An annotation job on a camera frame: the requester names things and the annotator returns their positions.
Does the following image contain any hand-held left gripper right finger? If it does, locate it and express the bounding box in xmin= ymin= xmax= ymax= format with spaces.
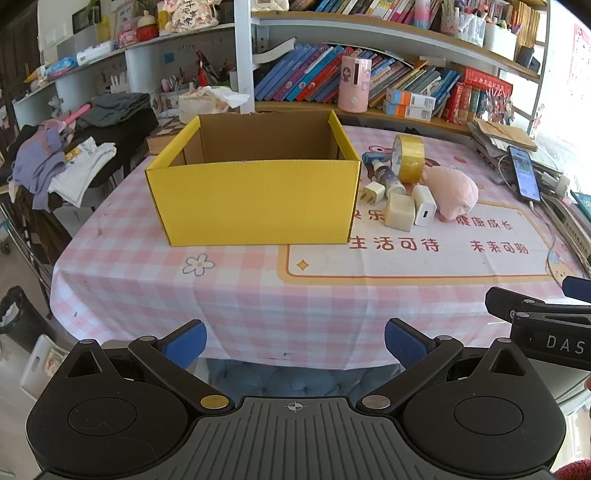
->
xmin=355 ymin=318 xmax=537 ymax=415

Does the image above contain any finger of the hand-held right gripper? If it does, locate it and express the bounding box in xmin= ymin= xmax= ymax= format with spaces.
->
xmin=485 ymin=286 xmax=591 ymax=323
xmin=562 ymin=276 xmax=591 ymax=304

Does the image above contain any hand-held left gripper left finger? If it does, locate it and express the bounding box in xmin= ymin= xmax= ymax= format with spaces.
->
xmin=58 ymin=318 xmax=236 ymax=415

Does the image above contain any pink plush pig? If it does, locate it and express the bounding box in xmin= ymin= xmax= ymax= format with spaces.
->
xmin=422 ymin=165 xmax=479 ymax=222

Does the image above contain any white charger block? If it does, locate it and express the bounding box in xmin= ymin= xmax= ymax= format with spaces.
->
xmin=412 ymin=185 xmax=437 ymax=228

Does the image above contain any cream charger block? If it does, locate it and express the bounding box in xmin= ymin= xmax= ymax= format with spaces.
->
xmin=385 ymin=193 xmax=416 ymax=232

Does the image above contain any small white plug charger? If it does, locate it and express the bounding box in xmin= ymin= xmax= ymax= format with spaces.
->
xmin=361 ymin=181 xmax=385 ymax=206

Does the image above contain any yellow cardboard box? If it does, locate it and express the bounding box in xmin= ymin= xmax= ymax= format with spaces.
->
xmin=144 ymin=110 xmax=362 ymax=247

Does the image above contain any small spray bottle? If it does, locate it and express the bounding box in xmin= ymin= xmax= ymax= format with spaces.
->
xmin=373 ymin=162 xmax=407 ymax=195

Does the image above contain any yellow tape roll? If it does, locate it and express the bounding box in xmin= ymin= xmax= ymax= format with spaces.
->
xmin=392 ymin=134 xmax=426 ymax=184

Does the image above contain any white power adapter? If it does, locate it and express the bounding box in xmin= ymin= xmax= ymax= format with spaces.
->
xmin=541 ymin=173 xmax=572 ymax=195

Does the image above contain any black smartphone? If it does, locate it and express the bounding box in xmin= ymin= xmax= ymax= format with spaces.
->
xmin=508 ymin=145 xmax=542 ymax=204

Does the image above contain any white bag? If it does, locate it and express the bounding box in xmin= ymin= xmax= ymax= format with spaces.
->
xmin=19 ymin=335 xmax=70 ymax=400

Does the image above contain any black trash bin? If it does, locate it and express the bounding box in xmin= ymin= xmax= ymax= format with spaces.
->
xmin=0 ymin=285 xmax=51 ymax=354

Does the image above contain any stack of brown paper notebooks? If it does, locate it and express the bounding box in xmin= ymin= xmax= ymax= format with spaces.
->
xmin=468 ymin=117 xmax=539 ymax=160

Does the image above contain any white printed t-shirt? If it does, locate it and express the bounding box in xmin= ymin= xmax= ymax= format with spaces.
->
xmin=48 ymin=137 xmax=117 ymax=208

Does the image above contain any wooden chessboard box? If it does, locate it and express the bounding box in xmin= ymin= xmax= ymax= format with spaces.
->
xmin=147 ymin=117 xmax=195 ymax=158

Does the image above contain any orange white small carton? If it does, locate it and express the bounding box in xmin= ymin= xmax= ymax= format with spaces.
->
xmin=385 ymin=89 xmax=437 ymax=109
xmin=382 ymin=102 xmax=435 ymax=121

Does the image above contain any red boxed book set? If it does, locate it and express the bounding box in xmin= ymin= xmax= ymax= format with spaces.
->
xmin=442 ymin=67 xmax=514 ymax=125

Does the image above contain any purple garment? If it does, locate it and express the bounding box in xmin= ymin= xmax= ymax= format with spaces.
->
xmin=11 ymin=121 xmax=70 ymax=213

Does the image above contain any cream tissue box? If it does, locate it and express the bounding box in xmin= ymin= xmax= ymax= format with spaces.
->
xmin=178 ymin=87 xmax=252 ymax=124

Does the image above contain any grey folded garment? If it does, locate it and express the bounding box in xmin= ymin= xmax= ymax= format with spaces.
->
xmin=76 ymin=92 xmax=153 ymax=132

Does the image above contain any pink stick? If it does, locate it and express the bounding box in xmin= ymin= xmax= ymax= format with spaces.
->
xmin=62 ymin=104 xmax=93 ymax=125

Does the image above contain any white pen holder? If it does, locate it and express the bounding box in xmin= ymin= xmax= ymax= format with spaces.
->
xmin=485 ymin=21 xmax=518 ymax=61

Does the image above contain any pink humidifier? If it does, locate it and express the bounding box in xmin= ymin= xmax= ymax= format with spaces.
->
xmin=338 ymin=55 xmax=373 ymax=112

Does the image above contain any row of blue purple books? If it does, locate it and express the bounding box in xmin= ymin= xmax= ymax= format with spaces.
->
xmin=254 ymin=44 xmax=462 ymax=109

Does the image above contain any white wooden bookshelf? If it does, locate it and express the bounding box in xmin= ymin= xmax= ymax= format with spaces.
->
xmin=14 ymin=0 xmax=555 ymax=134

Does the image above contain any thick white paperback book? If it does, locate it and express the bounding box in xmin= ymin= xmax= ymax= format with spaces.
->
xmin=253 ymin=39 xmax=296 ymax=65

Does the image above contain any row of mixed paperback books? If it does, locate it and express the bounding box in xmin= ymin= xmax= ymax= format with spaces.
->
xmin=288 ymin=0 xmax=444 ymax=31

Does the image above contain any pink lucky cat figurine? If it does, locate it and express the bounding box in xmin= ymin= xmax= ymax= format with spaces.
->
xmin=164 ymin=0 xmax=220 ymax=33

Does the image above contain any wall poster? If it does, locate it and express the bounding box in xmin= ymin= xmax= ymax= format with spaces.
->
xmin=566 ymin=23 xmax=591 ymax=84

